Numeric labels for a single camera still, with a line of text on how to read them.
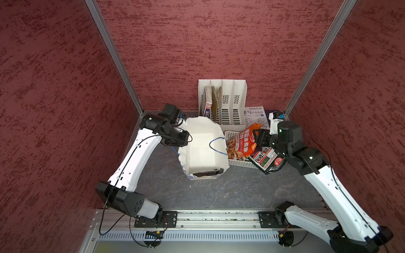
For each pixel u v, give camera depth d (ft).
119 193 1.26
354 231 1.22
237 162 2.90
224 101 3.86
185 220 2.48
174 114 1.93
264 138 1.94
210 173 2.23
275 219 2.36
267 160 2.66
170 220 2.45
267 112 4.30
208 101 3.05
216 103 3.17
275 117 1.92
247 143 2.77
